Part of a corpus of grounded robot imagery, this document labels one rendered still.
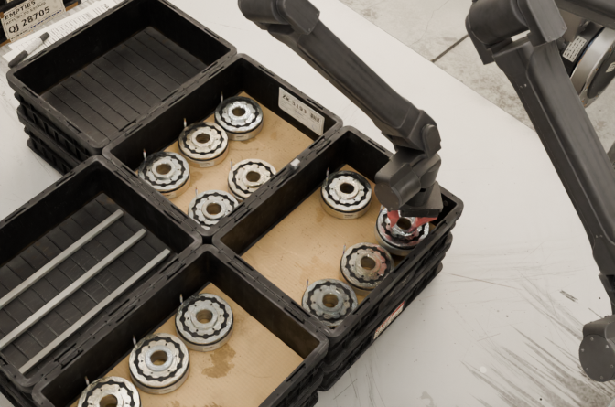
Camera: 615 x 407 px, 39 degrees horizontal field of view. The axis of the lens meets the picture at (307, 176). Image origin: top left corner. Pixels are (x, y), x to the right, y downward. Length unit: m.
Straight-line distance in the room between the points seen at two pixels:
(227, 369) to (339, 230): 0.37
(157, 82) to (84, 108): 0.17
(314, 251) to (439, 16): 1.95
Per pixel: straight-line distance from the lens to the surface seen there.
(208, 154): 1.81
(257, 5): 1.26
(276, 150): 1.85
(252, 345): 1.60
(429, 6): 3.54
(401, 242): 1.67
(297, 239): 1.72
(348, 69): 1.36
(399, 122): 1.45
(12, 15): 2.80
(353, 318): 1.52
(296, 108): 1.85
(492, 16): 1.06
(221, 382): 1.57
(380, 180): 1.49
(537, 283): 1.91
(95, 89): 2.00
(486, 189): 2.03
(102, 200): 1.79
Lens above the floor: 2.25
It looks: 51 degrees down
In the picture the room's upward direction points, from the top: 5 degrees clockwise
